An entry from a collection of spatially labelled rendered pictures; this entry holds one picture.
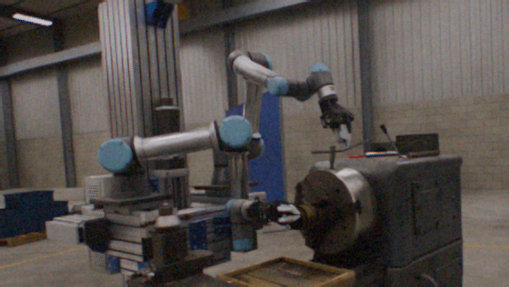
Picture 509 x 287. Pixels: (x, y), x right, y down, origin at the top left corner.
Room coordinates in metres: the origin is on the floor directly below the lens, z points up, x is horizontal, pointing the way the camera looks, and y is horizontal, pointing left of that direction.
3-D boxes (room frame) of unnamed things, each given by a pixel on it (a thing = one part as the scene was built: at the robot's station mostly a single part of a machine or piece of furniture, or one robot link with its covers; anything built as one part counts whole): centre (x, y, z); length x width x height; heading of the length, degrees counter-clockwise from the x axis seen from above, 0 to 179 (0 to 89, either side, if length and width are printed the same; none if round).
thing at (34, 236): (6.94, 4.87, 0.39); 1.20 x 0.80 x 0.79; 160
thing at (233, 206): (1.55, 0.28, 1.10); 0.11 x 0.08 x 0.09; 46
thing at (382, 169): (1.82, -0.33, 1.06); 0.59 x 0.48 x 0.39; 136
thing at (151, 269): (1.16, 0.40, 0.99); 0.20 x 0.10 x 0.05; 136
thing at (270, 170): (8.35, 1.27, 1.18); 4.12 x 0.80 x 2.35; 23
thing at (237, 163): (1.67, 0.31, 1.20); 0.12 x 0.11 x 0.49; 101
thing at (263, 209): (1.43, 0.17, 1.10); 0.12 x 0.09 x 0.08; 46
